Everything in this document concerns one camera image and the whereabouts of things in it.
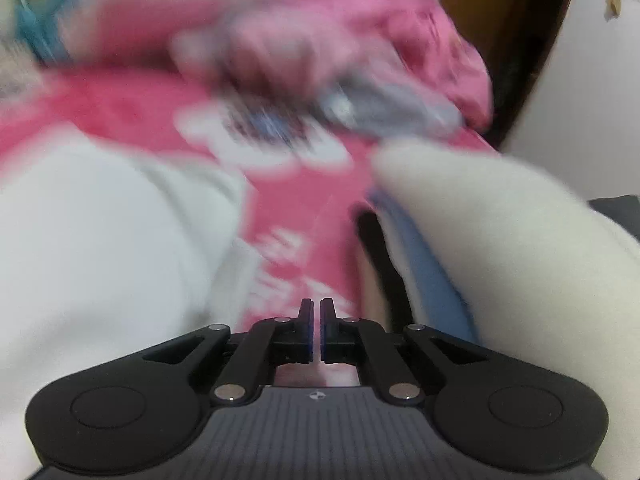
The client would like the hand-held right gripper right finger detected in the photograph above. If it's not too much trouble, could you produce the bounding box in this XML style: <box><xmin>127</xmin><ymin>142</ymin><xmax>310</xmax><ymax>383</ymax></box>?
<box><xmin>320</xmin><ymin>299</ymin><xmax>493</xmax><ymax>406</ymax></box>

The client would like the blue folded garment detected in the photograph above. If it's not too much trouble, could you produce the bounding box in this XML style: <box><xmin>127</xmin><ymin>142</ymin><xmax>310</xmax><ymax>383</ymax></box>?
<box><xmin>367</xmin><ymin>187</ymin><xmax>476</xmax><ymax>343</ymax></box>

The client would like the cream folded garment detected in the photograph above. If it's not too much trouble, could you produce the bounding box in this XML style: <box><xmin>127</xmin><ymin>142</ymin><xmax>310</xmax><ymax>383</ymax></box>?
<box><xmin>372</xmin><ymin>140</ymin><xmax>640</xmax><ymax>480</ymax></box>

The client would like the dark grey object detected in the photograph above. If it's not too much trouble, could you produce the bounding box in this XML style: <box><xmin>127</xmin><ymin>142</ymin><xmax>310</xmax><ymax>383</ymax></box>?
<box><xmin>587</xmin><ymin>195</ymin><xmax>640</xmax><ymax>243</ymax></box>

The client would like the white sweatshirt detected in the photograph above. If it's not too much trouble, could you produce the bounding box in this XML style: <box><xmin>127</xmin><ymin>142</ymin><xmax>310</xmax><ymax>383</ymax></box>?
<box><xmin>0</xmin><ymin>120</ymin><xmax>266</xmax><ymax>461</ymax></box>

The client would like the beige folded garment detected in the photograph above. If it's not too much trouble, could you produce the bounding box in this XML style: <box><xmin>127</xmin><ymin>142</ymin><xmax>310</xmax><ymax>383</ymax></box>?
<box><xmin>360</xmin><ymin>265</ymin><xmax>401</xmax><ymax>321</ymax></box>

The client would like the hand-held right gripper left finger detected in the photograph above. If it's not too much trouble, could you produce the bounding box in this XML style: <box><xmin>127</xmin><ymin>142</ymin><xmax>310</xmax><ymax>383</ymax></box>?
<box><xmin>142</xmin><ymin>299</ymin><xmax>316</xmax><ymax>406</ymax></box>

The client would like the pink teal patterned duvet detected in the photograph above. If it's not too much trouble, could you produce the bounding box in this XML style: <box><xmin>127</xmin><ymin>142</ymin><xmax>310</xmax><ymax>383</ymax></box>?
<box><xmin>15</xmin><ymin>0</ymin><xmax>496</xmax><ymax>138</ymax></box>

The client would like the pink floral blanket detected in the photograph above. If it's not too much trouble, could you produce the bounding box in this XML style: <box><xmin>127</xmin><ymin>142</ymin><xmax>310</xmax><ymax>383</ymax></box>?
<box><xmin>0</xmin><ymin>67</ymin><xmax>501</xmax><ymax>381</ymax></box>

